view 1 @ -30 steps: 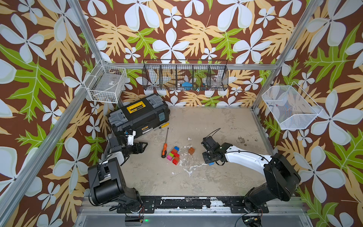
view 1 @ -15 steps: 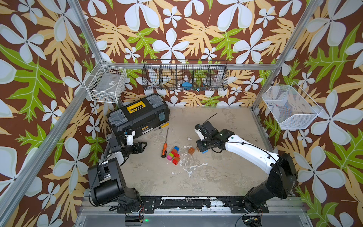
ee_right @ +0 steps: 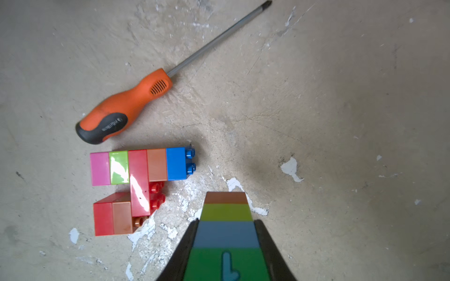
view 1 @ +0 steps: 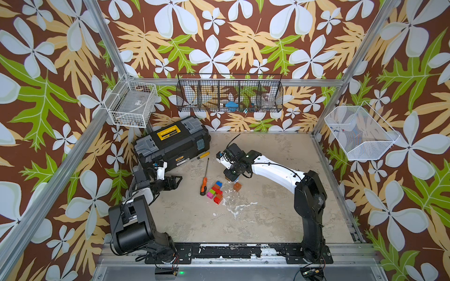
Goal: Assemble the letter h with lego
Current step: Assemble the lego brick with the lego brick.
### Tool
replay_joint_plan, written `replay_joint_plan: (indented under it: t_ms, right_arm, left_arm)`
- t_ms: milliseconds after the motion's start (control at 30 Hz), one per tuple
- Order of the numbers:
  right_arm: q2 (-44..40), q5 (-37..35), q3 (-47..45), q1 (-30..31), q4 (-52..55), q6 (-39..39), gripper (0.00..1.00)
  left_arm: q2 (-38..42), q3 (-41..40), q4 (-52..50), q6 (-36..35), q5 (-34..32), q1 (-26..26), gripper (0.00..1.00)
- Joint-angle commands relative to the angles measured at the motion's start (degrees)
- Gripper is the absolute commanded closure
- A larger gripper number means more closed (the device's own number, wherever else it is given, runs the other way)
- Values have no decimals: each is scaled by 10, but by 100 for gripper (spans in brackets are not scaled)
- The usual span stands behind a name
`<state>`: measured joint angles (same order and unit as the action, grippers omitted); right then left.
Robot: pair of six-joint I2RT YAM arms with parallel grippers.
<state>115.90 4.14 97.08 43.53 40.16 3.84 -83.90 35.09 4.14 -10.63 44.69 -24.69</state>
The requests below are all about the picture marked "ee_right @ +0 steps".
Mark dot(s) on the lime green lego brick front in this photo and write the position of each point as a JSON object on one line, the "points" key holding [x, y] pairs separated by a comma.
{"points": [[226, 212]]}

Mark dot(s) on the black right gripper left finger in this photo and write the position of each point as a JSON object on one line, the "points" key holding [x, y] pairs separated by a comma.
{"points": [[176, 267]]}

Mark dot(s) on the magenta lego brick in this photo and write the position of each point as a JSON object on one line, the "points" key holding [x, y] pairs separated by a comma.
{"points": [[100, 169]]}

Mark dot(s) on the red long lego brick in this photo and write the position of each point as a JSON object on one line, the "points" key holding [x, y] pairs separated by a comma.
{"points": [[146, 196]]}

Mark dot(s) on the red square lego brick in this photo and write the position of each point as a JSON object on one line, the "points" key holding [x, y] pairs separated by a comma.
{"points": [[103, 213]]}

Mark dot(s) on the dark green lego brick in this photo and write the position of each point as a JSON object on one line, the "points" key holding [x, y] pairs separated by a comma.
{"points": [[218, 264]]}

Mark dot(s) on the brown lego brick front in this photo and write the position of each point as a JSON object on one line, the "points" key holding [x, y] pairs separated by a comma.
{"points": [[226, 198]]}

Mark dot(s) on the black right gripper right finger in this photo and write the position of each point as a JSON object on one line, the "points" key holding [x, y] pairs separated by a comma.
{"points": [[278, 269]]}

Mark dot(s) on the light blue long lego brick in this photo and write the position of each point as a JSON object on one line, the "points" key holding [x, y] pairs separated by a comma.
{"points": [[226, 234]]}

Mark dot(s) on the dark blue lego brick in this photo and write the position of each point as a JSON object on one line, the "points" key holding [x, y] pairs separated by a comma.
{"points": [[180, 164]]}

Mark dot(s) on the brown lego brick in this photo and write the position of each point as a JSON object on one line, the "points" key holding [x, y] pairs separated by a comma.
{"points": [[226, 198], [123, 221], [157, 165]]}

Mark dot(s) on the lime green lego brick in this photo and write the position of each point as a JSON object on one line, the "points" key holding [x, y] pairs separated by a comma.
{"points": [[119, 167], [226, 212]]}

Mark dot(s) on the orange black handled screwdriver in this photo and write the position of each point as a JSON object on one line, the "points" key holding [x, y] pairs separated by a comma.
{"points": [[116, 113]]}

